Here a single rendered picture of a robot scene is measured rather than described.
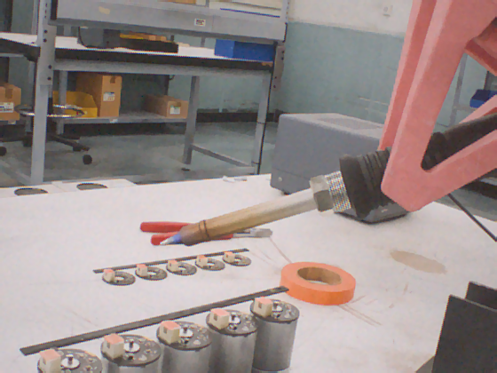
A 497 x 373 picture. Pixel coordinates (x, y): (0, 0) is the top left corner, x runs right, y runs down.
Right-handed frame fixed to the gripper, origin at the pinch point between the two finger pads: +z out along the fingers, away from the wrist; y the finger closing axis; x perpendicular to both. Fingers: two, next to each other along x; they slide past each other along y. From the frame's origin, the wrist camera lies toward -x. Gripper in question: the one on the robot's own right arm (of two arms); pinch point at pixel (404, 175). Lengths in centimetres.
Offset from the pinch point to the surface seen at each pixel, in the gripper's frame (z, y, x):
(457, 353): 7.0, -10.0, 11.8
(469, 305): 4.4, -10.0, 10.4
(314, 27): -15, -605, 20
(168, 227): 18.9, -33.3, -4.7
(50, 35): 54, -234, -79
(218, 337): 11.0, -3.4, -1.1
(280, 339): 10.3, -5.3, 1.8
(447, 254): 6.8, -38.9, 19.8
